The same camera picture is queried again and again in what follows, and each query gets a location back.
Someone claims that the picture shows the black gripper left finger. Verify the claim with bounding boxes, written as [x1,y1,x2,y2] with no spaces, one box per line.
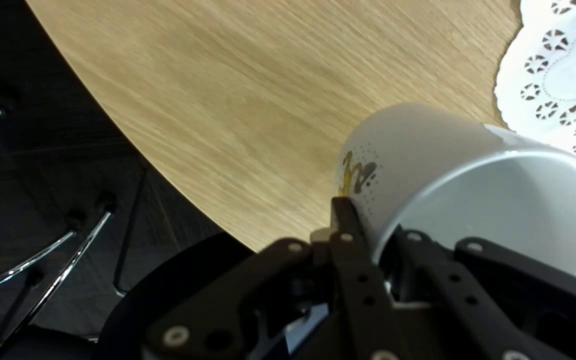
[331,199,402,360]

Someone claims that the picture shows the white ceramic mug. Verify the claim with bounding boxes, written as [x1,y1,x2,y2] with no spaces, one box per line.
[337,105,576,274]

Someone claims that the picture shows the white paper doily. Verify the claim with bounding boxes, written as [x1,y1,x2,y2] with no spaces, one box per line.
[495,0,576,154]

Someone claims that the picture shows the round wooden table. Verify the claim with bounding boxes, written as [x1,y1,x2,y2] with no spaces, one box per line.
[27,0,520,250]

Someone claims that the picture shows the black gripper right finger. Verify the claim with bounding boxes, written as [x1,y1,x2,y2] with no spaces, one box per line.
[395,228,547,360]

